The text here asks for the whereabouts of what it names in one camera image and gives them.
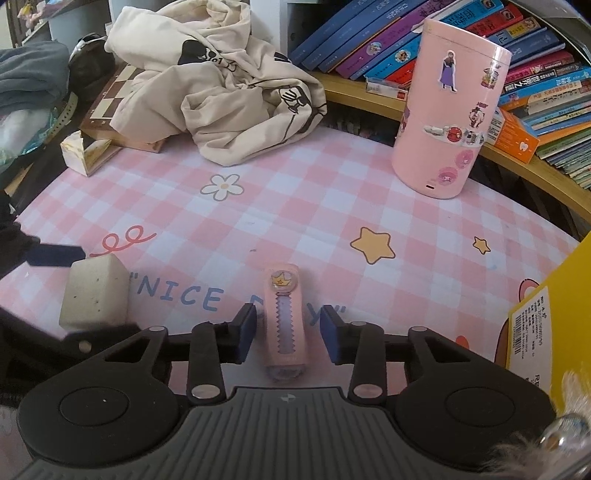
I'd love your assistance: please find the dark bag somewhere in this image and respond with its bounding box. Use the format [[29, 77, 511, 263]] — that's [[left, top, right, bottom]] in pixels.
[[69, 37, 116, 102]]

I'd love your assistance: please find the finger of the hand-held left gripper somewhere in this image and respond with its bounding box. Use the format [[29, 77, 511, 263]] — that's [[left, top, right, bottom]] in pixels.
[[0, 222, 86, 278], [0, 307, 145, 357]]

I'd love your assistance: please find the row of blue purple books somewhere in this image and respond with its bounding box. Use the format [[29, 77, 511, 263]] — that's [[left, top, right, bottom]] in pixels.
[[288, 0, 591, 190]]

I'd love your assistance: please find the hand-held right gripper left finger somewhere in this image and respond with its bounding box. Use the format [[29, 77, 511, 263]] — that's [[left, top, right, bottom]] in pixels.
[[104, 305, 258, 402]]

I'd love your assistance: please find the wooden chessboard box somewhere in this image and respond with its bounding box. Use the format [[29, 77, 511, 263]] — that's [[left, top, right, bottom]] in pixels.
[[78, 62, 167, 153]]

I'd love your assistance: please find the yellow-rimmed cardboard box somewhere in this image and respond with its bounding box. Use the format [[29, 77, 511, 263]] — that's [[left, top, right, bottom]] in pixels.
[[505, 240, 591, 407]]

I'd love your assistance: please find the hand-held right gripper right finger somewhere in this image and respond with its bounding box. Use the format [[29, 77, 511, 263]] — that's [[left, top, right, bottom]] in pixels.
[[320, 305, 483, 402]]

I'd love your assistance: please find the beige printed hoodie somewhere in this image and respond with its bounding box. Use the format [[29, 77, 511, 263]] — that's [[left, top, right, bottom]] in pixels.
[[105, 0, 328, 167]]

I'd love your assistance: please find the white teal plastic bag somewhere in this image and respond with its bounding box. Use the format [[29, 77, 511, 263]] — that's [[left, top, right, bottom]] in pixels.
[[0, 108, 51, 171]]

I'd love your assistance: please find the grey cloth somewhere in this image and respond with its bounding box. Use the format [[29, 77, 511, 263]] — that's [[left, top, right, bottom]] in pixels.
[[0, 41, 70, 112]]

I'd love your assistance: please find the cream tissue box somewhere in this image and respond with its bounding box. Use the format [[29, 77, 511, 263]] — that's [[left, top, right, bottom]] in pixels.
[[60, 130, 114, 177]]

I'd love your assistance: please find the small white box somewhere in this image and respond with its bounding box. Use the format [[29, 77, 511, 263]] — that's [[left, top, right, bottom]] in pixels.
[[366, 78, 409, 101]]

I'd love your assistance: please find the fluffy beige toy with bead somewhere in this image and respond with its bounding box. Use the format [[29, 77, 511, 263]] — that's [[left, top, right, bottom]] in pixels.
[[480, 369, 591, 480]]

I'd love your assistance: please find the pink cylinder with stickers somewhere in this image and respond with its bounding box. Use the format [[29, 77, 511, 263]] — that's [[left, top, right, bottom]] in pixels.
[[392, 17, 513, 200]]

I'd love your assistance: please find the beige block eraser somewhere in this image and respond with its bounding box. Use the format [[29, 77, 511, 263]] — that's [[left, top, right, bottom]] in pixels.
[[59, 255, 131, 330]]

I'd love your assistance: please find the pink checkered table mat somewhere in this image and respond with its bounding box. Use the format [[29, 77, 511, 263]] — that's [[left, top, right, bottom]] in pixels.
[[0, 124, 583, 416]]

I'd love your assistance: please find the small orange box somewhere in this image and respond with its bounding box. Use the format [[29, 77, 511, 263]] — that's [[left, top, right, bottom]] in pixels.
[[485, 107, 540, 163]]

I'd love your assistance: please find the wooden bookshelf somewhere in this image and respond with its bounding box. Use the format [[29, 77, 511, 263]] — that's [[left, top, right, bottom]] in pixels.
[[286, 0, 591, 241]]

